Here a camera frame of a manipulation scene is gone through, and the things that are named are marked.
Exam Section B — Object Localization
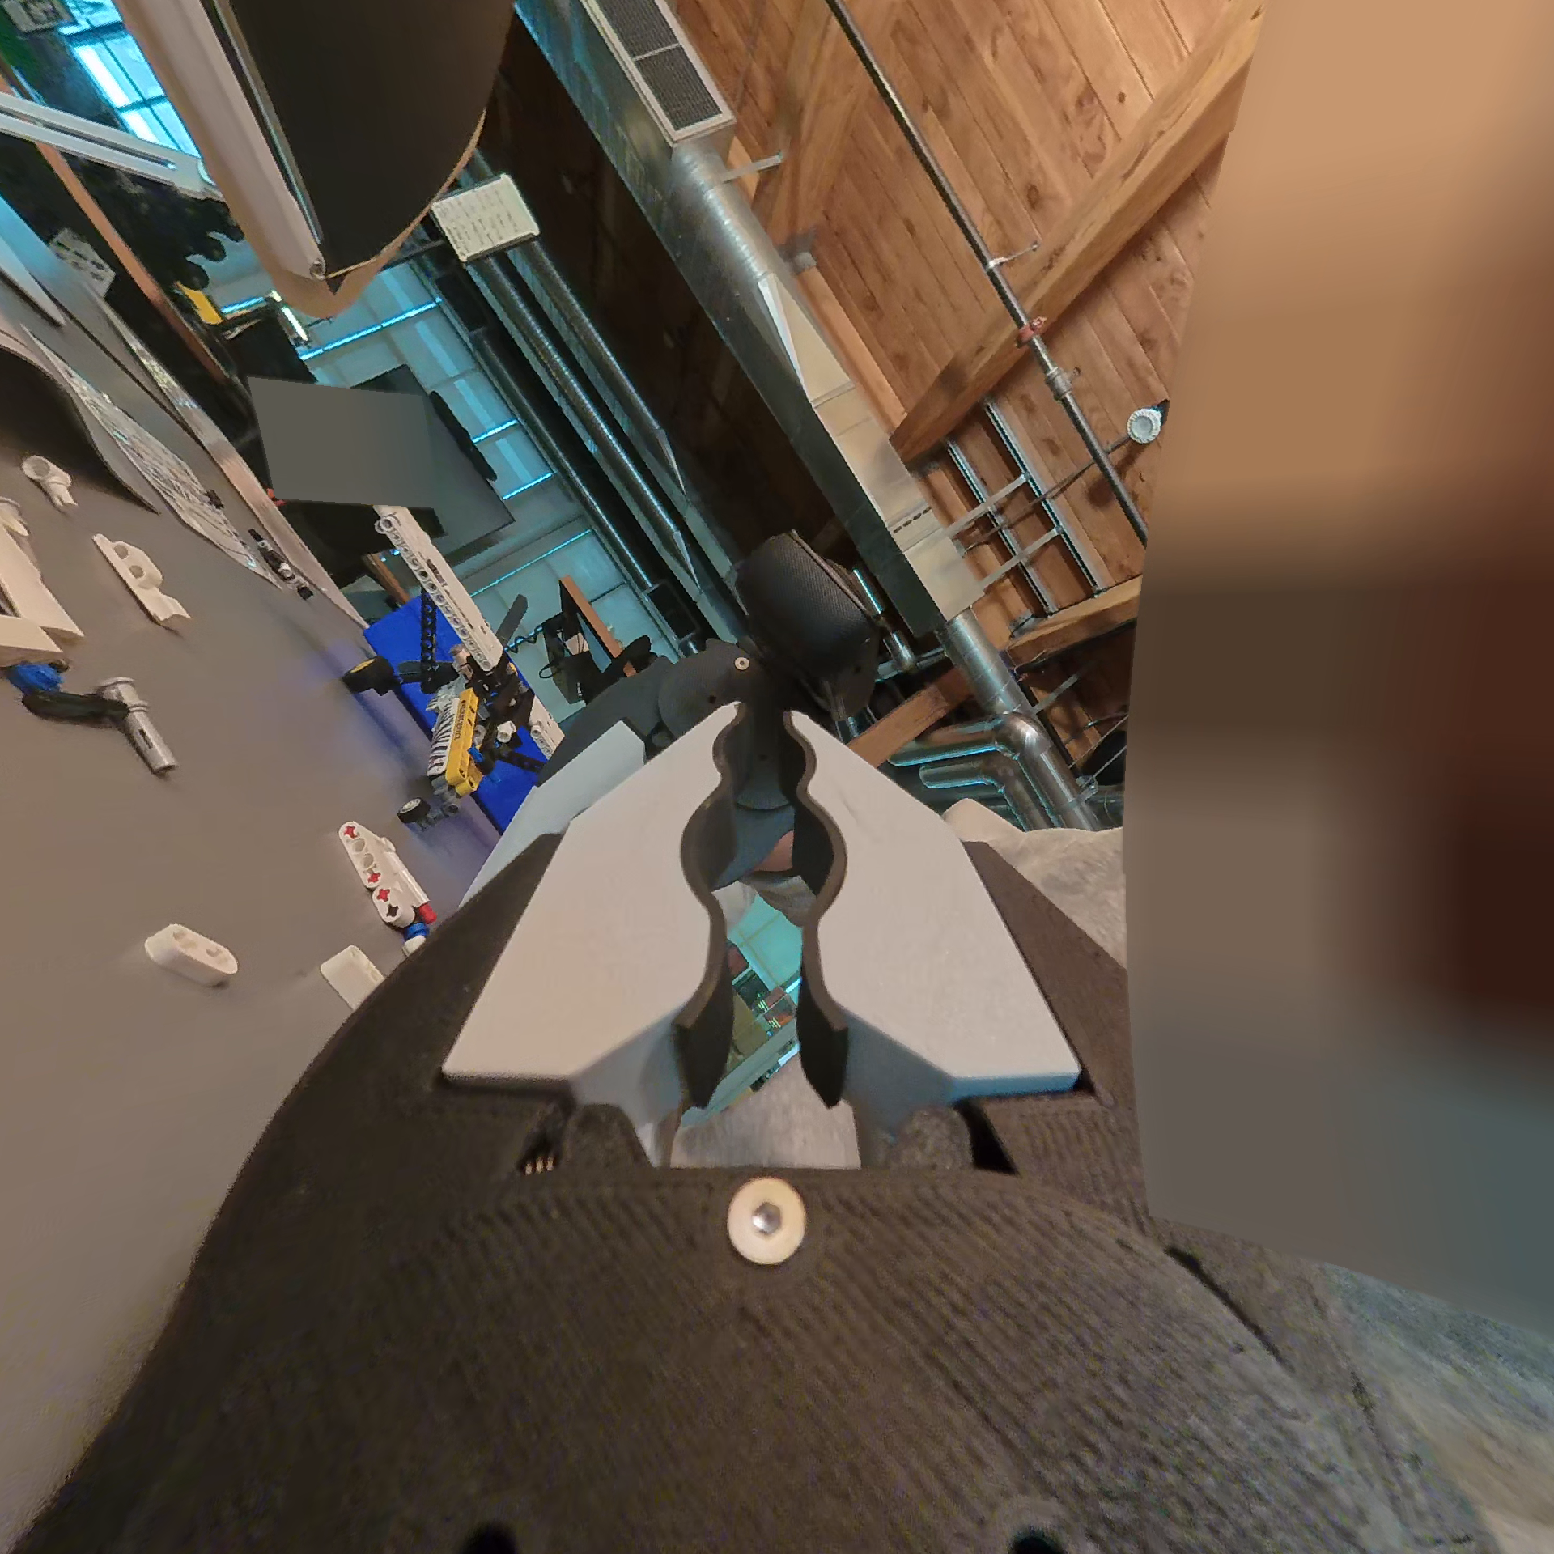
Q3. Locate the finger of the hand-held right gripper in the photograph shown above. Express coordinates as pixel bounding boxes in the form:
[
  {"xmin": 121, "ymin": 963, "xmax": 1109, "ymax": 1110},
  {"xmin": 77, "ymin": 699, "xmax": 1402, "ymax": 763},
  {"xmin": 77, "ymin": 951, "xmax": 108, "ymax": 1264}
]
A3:
[{"xmin": 542, "ymin": 716, "xmax": 684, "ymax": 821}]

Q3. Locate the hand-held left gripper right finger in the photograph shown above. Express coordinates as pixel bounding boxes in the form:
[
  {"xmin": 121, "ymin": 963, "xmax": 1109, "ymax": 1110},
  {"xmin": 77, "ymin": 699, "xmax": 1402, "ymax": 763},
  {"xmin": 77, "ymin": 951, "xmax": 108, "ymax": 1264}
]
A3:
[{"xmin": 781, "ymin": 714, "xmax": 1082, "ymax": 1165}]

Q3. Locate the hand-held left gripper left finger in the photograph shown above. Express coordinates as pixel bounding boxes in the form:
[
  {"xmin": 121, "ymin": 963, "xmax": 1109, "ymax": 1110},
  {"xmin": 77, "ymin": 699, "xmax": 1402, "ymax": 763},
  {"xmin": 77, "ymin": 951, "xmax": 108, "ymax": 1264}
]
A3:
[{"xmin": 441, "ymin": 705, "xmax": 746, "ymax": 1165}]

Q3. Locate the white lego beam assembly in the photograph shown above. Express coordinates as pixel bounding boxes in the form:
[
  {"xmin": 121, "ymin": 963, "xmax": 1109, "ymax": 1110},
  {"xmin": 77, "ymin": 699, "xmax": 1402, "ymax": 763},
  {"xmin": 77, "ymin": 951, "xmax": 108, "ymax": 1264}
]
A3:
[{"xmin": 337, "ymin": 819, "xmax": 437, "ymax": 949}]

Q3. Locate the yellow black lego model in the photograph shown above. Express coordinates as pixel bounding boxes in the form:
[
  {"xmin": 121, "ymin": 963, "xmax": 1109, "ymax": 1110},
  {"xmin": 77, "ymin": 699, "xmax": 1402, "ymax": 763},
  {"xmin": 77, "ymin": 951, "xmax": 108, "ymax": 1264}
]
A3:
[{"xmin": 366, "ymin": 501, "xmax": 566, "ymax": 798}]

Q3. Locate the white two-hole lego beam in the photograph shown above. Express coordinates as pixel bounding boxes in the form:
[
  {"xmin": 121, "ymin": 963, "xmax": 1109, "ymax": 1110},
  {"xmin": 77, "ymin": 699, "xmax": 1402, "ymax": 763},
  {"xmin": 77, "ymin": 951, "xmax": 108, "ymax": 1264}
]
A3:
[{"xmin": 143, "ymin": 924, "xmax": 238, "ymax": 988}]

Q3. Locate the grey lego axle pin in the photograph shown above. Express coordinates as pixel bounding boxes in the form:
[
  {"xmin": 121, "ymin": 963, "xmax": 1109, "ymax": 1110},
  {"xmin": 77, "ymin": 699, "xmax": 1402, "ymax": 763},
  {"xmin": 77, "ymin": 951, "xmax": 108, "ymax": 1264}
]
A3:
[{"xmin": 96, "ymin": 676, "xmax": 178, "ymax": 775}]

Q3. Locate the white lego bar piece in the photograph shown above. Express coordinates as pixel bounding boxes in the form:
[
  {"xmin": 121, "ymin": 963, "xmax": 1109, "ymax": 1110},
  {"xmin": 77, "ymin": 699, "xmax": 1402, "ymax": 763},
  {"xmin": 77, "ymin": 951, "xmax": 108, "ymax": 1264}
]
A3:
[{"xmin": 92, "ymin": 532, "xmax": 193, "ymax": 627}]

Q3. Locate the lego instruction booklet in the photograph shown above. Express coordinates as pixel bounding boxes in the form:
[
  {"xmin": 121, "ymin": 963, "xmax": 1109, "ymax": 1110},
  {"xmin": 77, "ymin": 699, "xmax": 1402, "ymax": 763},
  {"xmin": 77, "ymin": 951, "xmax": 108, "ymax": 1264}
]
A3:
[{"xmin": 0, "ymin": 323, "xmax": 352, "ymax": 621}]

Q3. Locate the large white lego panel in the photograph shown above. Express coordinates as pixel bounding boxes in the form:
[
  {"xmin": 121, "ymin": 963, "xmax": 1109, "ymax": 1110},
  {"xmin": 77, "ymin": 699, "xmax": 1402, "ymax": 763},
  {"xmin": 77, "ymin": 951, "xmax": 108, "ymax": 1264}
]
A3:
[{"xmin": 0, "ymin": 499, "xmax": 86, "ymax": 668}]

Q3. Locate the yellow and black brick assembly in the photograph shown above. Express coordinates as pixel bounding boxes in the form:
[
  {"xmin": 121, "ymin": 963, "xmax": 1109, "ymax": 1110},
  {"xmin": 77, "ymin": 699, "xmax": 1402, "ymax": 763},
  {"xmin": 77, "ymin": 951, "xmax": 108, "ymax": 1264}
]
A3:
[{"xmin": 360, "ymin": 588, "xmax": 571, "ymax": 833}]

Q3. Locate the dark sprinkler pipe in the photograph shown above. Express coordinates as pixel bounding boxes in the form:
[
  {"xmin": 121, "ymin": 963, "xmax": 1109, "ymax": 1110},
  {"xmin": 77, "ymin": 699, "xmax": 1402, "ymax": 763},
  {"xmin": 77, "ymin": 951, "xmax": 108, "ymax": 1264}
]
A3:
[{"xmin": 826, "ymin": 0, "xmax": 1148, "ymax": 548}]

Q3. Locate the white paper sign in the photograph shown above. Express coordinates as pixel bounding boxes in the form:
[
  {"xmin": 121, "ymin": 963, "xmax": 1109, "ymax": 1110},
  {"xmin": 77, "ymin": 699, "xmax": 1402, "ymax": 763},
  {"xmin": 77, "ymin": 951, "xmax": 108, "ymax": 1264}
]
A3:
[{"xmin": 426, "ymin": 173, "xmax": 538, "ymax": 262}]

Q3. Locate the metal vent grille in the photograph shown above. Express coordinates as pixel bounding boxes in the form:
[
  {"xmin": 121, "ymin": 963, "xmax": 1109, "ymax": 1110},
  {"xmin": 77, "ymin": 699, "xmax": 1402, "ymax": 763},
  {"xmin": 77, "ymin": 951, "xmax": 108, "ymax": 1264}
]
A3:
[{"xmin": 579, "ymin": 0, "xmax": 734, "ymax": 148}]

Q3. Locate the white light tube fixture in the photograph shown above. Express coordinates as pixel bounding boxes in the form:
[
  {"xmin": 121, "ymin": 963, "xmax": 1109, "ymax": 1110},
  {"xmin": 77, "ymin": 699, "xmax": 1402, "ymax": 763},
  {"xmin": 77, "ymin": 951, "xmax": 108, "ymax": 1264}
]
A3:
[{"xmin": 0, "ymin": 92, "xmax": 212, "ymax": 202}]

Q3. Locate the silver metal air duct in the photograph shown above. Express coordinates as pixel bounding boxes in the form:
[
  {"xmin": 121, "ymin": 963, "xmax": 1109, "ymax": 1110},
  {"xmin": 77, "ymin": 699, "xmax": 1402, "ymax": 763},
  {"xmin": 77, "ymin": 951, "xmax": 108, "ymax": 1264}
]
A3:
[{"xmin": 521, "ymin": 0, "xmax": 1130, "ymax": 831}]

